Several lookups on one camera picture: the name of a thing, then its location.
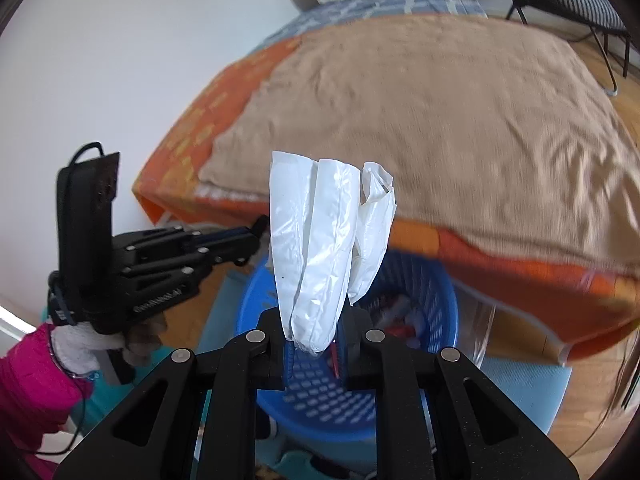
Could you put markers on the striped cushion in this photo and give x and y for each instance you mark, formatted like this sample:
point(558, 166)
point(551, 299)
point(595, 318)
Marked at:
point(599, 13)

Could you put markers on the blue checked bedsheet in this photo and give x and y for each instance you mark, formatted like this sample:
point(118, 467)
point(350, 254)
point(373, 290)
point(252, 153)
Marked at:
point(345, 11)

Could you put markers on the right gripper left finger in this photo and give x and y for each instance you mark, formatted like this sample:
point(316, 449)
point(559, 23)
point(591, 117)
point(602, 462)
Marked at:
point(193, 416)

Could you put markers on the beige fleece blanket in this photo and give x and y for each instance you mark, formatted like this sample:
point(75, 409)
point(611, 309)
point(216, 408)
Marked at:
point(491, 129)

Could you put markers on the orange floral bedsheet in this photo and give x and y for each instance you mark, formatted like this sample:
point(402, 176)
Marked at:
point(587, 310)

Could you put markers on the blue plastic laundry basket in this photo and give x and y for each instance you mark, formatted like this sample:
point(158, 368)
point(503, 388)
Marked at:
point(411, 299)

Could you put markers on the white gloved left hand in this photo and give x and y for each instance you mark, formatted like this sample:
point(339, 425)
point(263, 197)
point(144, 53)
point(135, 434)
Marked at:
point(75, 347)

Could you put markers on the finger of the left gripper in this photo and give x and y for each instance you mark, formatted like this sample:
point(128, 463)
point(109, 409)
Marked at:
point(242, 239)
point(225, 257)

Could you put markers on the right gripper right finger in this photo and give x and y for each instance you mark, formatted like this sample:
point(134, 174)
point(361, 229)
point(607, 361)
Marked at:
point(439, 417)

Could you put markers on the white plastic bag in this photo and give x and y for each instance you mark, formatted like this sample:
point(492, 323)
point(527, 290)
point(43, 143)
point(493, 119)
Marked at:
point(330, 225)

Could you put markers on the black folding chair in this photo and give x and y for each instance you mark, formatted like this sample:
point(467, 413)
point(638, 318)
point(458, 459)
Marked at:
point(600, 36)

